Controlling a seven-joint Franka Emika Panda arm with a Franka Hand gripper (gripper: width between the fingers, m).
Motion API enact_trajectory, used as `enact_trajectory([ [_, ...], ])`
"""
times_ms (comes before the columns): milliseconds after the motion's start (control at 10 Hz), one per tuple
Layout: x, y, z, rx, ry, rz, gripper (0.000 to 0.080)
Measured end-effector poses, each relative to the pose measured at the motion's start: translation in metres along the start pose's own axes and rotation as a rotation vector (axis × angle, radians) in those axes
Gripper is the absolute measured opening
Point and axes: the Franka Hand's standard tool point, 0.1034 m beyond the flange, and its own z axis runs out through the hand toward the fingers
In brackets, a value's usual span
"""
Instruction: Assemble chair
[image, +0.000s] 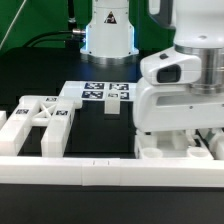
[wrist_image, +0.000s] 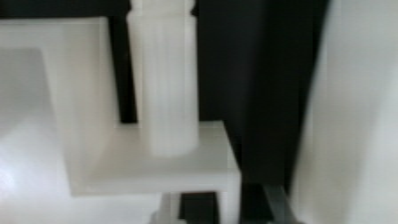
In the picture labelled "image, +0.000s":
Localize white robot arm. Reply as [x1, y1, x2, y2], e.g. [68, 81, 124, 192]
[133, 0, 224, 132]

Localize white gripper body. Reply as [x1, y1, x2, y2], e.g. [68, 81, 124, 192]
[133, 46, 224, 132]

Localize white front fence bar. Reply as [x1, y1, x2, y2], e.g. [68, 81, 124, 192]
[0, 156, 224, 188]

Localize white fence bar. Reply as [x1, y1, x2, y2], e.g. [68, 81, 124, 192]
[208, 128, 224, 161]
[0, 156, 224, 188]
[0, 111, 6, 130]

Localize white right fence bar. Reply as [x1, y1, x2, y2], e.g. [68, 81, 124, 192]
[208, 128, 224, 161]

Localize white left fence bar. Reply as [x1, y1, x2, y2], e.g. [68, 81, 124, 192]
[0, 111, 6, 130]

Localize white chair seat part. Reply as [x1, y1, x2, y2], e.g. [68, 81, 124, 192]
[134, 130, 214, 160]

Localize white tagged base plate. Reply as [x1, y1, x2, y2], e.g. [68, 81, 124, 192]
[60, 81, 136, 102]

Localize white chair back frame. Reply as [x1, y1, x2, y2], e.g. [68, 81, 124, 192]
[0, 96, 82, 158]

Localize black vertical post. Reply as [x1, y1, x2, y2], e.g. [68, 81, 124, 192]
[67, 0, 76, 23]

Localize black cable with connector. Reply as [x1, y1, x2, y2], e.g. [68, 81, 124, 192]
[22, 29, 87, 48]

